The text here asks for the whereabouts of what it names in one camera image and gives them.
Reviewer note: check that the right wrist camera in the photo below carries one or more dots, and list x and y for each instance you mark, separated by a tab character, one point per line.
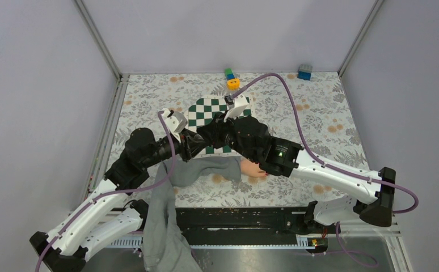
236	106

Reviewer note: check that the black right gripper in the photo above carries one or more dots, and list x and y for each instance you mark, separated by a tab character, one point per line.
214	130

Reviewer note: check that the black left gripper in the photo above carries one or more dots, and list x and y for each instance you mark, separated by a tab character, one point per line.
189	141

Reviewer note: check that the green blue toy block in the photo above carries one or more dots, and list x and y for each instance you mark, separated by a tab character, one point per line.
229	74

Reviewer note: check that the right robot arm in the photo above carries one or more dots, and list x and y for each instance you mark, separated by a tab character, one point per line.
368	194

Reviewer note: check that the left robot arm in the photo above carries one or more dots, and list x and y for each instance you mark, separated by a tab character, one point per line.
77	239

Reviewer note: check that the person's hand with painted nails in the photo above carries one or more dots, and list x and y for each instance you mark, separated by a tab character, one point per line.
251	169

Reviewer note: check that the floral tablecloth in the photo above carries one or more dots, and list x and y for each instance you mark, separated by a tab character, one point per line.
142	151

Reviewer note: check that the blue grey toy block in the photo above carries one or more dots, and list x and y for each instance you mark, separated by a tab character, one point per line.
304	72

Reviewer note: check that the grey sleeved forearm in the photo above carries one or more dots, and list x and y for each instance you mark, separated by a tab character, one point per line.
164	247

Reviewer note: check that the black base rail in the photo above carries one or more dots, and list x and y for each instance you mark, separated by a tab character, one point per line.
253	228

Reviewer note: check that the green white chess mat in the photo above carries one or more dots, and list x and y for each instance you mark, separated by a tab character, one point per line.
201	113

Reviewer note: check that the yellow toy block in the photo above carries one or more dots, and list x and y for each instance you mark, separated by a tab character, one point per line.
233	84

